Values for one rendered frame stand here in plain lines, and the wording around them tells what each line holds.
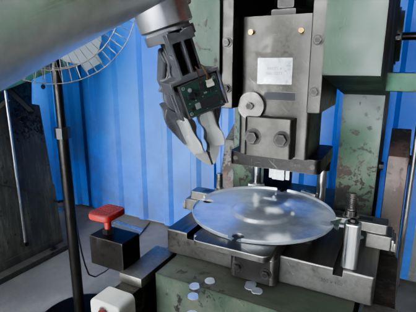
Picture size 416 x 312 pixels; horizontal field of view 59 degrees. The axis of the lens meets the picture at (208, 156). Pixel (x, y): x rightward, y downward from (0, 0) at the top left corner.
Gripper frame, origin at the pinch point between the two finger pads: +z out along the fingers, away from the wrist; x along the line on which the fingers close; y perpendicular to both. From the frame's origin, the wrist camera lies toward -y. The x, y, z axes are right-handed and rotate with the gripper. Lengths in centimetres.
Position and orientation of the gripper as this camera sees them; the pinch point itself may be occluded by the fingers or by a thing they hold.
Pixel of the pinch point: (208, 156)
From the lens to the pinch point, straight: 59.7
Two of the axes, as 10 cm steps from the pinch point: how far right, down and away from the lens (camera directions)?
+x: 8.9, -4.0, 2.3
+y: 3.4, 2.3, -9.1
